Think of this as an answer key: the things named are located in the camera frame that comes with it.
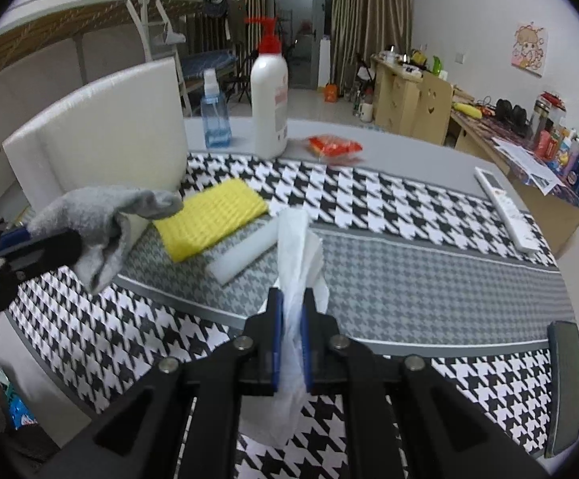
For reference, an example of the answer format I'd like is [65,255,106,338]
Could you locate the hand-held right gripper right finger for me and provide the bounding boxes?
[302,287,551,479]

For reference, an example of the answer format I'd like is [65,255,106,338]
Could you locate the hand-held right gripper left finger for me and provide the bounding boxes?
[45,287,285,479]

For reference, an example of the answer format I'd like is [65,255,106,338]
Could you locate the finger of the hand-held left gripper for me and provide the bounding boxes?
[0,228,83,280]
[0,224,33,254]

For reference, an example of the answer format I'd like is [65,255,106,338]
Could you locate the grey sock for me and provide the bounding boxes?
[27,186,185,294]

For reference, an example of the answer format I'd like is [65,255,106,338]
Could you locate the white tissue paper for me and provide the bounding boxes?
[240,208,331,447]

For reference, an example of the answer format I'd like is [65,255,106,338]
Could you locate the yellow sponge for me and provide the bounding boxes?
[152,178,270,263]

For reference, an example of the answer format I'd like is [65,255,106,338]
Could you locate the white foam box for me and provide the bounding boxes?
[2,56,189,240]

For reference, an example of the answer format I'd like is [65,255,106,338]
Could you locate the white foam block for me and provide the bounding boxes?
[208,214,290,287]

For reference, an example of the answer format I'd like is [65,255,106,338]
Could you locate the blue printed bag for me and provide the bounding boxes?
[6,393,39,433]

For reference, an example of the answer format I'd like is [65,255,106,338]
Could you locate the houndstooth table mat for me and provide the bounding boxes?
[7,152,579,479]

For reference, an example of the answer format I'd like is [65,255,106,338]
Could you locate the red snack packet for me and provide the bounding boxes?
[307,134,363,160]

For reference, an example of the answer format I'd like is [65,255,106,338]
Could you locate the white metal bunk bed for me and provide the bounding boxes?
[0,0,190,105]
[90,0,243,103]

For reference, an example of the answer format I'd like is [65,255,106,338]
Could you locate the blue spray bottle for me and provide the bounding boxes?
[200,70,232,149]

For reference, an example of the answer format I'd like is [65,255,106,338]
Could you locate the white pump bottle red cap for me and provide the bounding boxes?
[244,16,290,159]

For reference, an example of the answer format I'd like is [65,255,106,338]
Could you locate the white remote control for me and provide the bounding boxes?
[474,166,540,253]

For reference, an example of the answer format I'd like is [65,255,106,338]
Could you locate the white bunk bed ladder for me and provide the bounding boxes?
[125,0,194,115]

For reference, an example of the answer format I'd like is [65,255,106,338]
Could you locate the light wooden drawer desk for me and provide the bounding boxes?
[371,54,426,133]

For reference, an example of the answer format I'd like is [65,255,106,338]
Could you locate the wooden smiley face chair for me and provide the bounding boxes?
[412,71,455,145]

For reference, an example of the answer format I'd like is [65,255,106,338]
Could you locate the black folding chair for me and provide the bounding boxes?
[227,45,254,105]

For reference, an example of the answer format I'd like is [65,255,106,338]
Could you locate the blue plaid bedding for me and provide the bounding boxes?
[182,50,238,85]

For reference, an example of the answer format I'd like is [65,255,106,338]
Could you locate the wooden desk with printed cover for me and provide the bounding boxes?
[446,105,579,260]

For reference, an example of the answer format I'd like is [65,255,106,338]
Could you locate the black phone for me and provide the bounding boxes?
[544,320,579,460]

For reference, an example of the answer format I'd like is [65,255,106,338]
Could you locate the yellow object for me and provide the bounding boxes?
[450,102,485,121]

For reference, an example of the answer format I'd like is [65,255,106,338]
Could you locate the printed paper sheets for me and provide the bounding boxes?
[492,137,562,195]

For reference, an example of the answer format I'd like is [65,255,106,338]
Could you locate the black bundle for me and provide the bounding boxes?
[494,99,532,135]

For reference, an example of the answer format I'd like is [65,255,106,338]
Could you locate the dark hanging clothes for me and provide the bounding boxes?
[202,0,246,47]

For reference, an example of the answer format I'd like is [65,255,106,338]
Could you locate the group of toiletry bottles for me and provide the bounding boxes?
[526,91,579,208]

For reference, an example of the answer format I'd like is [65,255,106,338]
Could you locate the glass balcony door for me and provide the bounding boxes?
[267,0,337,91]

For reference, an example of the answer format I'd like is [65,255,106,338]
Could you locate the pink cartoon wall poster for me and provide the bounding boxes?
[510,22,550,78]

